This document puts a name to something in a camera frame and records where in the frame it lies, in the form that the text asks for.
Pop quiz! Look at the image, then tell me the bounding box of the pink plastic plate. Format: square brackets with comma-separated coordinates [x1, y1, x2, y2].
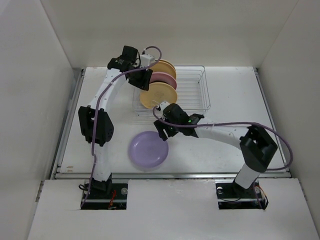
[149, 72, 177, 90]

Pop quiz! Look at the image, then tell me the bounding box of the yellow plastic plate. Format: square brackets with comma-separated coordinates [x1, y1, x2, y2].
[139, 82, 178, 109]

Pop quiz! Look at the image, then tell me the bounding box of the beige plastic plate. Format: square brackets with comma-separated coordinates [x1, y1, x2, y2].
[150, 61, 171, 76]

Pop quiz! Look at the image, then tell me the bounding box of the purple plastic plate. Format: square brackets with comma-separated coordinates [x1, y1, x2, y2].
[128, 131, 170, 172]

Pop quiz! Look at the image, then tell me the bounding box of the cream plastic plate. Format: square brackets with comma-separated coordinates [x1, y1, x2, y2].
[160, 59, 177, 79]

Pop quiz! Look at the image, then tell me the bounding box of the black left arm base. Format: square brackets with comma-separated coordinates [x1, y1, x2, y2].
[78, 177, 129, 211]

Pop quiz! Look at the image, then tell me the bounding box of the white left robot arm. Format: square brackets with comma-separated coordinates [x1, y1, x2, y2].
[78, 45, 157, 199]

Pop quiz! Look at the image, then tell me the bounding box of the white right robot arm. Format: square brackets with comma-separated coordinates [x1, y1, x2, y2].
[152, 101, 278, 197]

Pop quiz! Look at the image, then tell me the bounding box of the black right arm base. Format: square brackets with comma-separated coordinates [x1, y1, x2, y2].
[215, 180, 269, 210]

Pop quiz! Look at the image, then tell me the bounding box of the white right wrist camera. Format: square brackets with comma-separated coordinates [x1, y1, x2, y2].
[156, 101, 170, 112]

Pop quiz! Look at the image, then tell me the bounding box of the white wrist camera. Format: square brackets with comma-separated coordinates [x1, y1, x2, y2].
[156, 101, 170, 112]
[140, 53, 155, 68]

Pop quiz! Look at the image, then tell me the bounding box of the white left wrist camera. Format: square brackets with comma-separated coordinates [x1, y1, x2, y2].
[140, 53, 155, 68]

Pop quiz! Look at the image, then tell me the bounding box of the white wire dish rack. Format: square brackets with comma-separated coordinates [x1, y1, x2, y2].
[132, 65, 211, 118]

